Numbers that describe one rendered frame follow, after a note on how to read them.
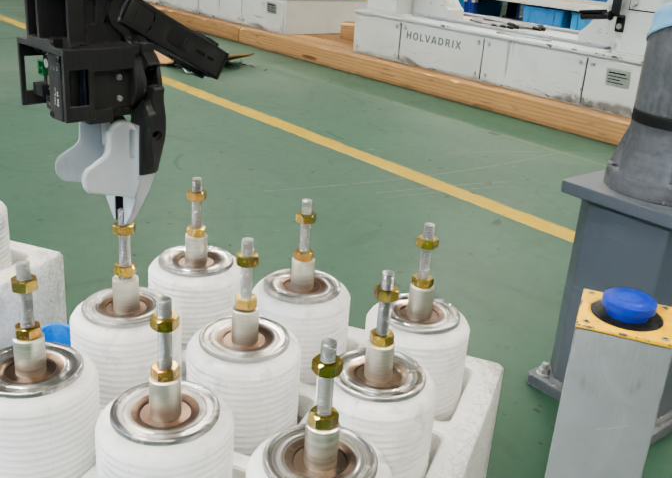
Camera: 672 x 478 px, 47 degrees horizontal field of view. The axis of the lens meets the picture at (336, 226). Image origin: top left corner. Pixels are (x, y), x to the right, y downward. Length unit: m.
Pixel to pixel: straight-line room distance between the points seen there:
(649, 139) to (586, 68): 1.79
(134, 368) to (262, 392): 0.12
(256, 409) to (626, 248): 0.54
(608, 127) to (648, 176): 1.67
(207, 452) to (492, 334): 0.78
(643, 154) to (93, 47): 0.66
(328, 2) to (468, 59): 1.24
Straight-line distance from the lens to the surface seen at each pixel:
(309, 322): 0.72
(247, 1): 4.25
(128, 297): 0.70
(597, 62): 2.76
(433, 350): 0.69
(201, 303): 0.77
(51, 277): 1.01
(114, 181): 0.64
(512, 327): 1.29
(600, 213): 1.02
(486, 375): 0.78
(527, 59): 2.92
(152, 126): 0.61
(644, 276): 1.01
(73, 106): 0.59
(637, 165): 1.00
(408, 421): 0.60
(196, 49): 0.66
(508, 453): 1.00
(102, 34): 0.62
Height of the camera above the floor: 0.57
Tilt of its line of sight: 21 degrees down
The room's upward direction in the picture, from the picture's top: 4 degrees clockwise
